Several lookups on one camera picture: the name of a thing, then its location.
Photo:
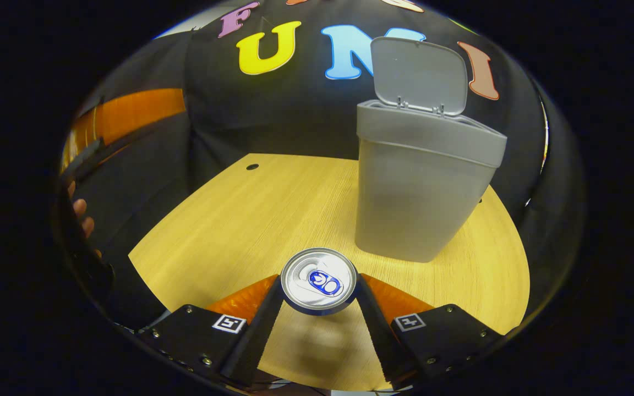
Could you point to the black backdrop cloth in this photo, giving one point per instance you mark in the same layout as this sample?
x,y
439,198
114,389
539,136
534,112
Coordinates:
x,y
295,110

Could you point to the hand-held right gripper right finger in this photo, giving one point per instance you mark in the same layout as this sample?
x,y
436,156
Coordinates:
x,y
383,346

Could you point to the grey desktop garbage bin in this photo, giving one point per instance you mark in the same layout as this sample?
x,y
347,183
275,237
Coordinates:
x,y
416,198

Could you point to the wooden desktop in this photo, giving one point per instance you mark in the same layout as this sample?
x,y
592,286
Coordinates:
x,y
267,209

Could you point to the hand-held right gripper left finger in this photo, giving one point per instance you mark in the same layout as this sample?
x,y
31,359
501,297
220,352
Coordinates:
x,y
253,346

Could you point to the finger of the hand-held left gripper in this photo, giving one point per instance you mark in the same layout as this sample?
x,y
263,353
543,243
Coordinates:
x,y
130,113

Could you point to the blue pop can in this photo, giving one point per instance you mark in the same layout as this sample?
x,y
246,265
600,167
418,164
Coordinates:
x,y
317,280

